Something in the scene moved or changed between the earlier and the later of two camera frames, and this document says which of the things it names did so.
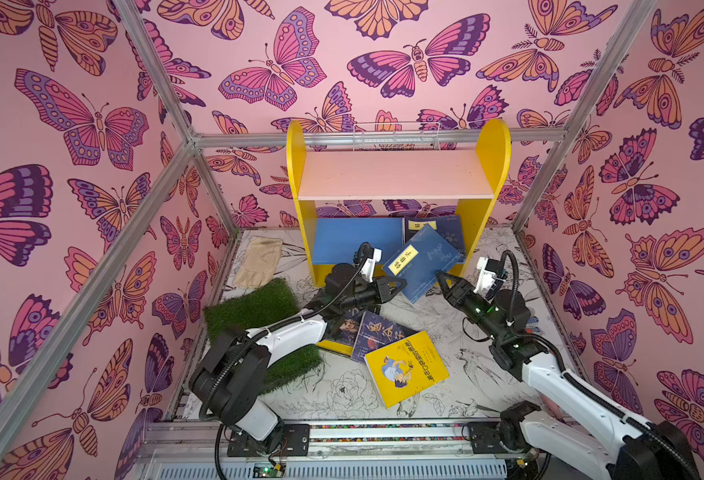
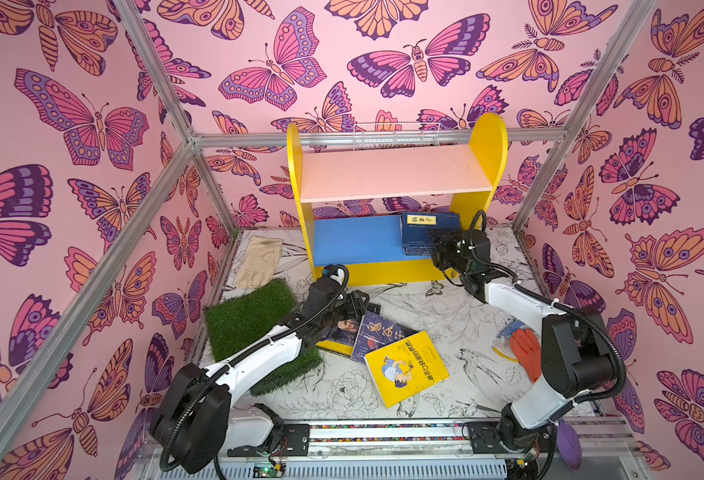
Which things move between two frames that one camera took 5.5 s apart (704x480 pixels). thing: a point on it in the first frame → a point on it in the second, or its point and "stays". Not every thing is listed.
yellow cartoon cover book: (405, 366) stays
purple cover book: (376, 334) stays
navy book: (419, 261) → (417, 228)
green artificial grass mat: (257, 308) stays
